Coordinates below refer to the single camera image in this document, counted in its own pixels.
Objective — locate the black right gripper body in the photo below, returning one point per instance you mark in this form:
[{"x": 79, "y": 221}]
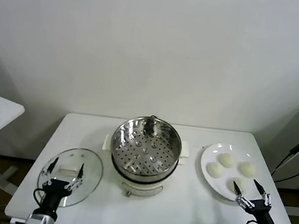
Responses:
[{"x": 261, "y": 209}]

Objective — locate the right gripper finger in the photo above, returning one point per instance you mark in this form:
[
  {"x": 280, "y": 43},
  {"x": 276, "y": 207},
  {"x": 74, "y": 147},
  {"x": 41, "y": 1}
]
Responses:
[
  {"x": 260, "y": 189},
  {"x": 238, "y": 192}
]

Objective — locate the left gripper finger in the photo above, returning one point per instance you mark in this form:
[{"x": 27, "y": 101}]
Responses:
[
  {"x": 80, "y": 171},
  {"x": 51, "y": 167}
]

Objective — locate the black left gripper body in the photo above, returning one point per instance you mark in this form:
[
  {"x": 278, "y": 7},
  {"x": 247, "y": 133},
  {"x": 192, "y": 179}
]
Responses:
[{"x": 56, "y": 187}]

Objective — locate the round glass pot lid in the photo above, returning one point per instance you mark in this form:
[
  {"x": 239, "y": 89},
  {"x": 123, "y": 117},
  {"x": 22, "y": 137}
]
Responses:
[{"x": 90, "y": 170}]

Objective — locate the white steamed baozi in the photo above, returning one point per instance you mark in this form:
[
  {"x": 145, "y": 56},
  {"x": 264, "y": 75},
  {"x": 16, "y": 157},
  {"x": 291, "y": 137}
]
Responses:
[
  {"x": 247, "y": 169},
  {"x": 243, "y": 184},
  {"x": 215, "y": 170},
  {"x": 226, "y": 160}
]

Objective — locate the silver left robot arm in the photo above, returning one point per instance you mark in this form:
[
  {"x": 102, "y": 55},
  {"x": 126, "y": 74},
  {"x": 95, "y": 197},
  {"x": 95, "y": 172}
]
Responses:
[{"x": 40, "y": 219}]

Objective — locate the stainless steel steamer basket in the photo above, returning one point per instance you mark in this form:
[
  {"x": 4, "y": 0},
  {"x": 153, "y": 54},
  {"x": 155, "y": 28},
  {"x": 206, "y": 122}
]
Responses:
[{"x": 146, "y": 143}]

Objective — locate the white round plate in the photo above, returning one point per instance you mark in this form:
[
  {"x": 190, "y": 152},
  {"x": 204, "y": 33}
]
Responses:
[{"x": 211, "y": 185}]

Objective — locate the white electric cooking pot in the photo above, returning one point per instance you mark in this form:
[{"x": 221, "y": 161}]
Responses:
[{"x": 141, "y": 188}]

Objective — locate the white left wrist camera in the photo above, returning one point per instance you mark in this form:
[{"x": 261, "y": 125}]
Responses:
[{"x": 19, "y": 221}]

